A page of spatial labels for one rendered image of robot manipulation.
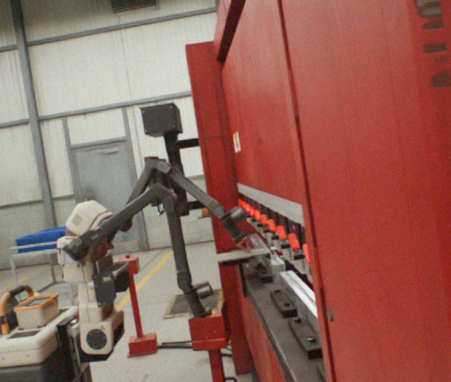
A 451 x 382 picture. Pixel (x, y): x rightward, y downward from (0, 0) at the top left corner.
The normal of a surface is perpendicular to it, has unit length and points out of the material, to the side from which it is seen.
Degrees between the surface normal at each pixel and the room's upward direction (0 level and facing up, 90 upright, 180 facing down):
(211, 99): 90
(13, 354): 90
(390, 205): 90
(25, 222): 90
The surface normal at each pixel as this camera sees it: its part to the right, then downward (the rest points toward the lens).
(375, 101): -0.99, 0.15
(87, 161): -0.09, 0.07
